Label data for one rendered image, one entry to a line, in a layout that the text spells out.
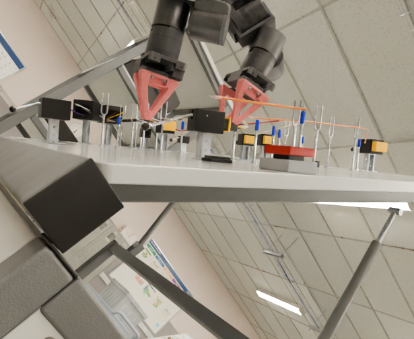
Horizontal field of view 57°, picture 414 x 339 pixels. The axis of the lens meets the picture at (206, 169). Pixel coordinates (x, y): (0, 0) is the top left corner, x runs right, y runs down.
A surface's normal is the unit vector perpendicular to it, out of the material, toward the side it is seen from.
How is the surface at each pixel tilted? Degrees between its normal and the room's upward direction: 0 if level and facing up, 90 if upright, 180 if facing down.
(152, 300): 89
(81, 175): 90
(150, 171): 90
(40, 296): 90
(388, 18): 180
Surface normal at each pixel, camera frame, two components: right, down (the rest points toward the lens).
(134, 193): 0.55, 0.10
